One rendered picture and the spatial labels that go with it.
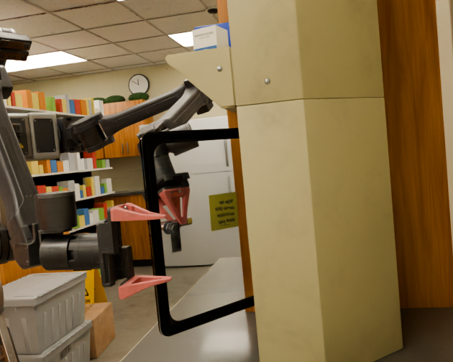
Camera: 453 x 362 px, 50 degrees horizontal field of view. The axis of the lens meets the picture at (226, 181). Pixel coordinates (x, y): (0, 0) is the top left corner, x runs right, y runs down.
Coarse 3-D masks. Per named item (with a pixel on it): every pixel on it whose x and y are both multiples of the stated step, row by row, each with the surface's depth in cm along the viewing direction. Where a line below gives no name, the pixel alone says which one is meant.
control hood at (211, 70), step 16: (224, 48) 80; (176, 64) 82; (192, 64) 81; (208, 64) 81; (224, 64) 80; (192, 80) 81; (208, 80) 81; (224, 80) 80; (208, 96) 81; (224, 96) 81
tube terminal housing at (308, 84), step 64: (256, 0) 78; (320, 0) 80; (256, 64) 79; (320, 64) 80; (256, 128) 80; (320, 128) 80; (384, 128) 89; (256, 192) 81; (320, 192) 80; (384, 192) 89; (256, 256) 81; (320, 256) 80; (384, 256) 88; (256, 320) 82; (320, 320) 80; (384, 320) 88
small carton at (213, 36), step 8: (192, 32) 91; (200, 32) 90; (208, 32) 89; (216, 32) 89; (224, 32) 92; (200, 40) 90; (208, 40) 89; (216, 40) 89; (224, 40) 92; (200, 48) 90; (208, 48) 90
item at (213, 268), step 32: (160, 160) 94; (192, 160) 99; (224, 160) 104; (160, 192) 94; (192, 192) 99; (224, 192) 104; (192, 224) 99; (224, 224) 104; (192, 256) 98; (224, 256) 104; (192, 288) 98; (224, 288) 104
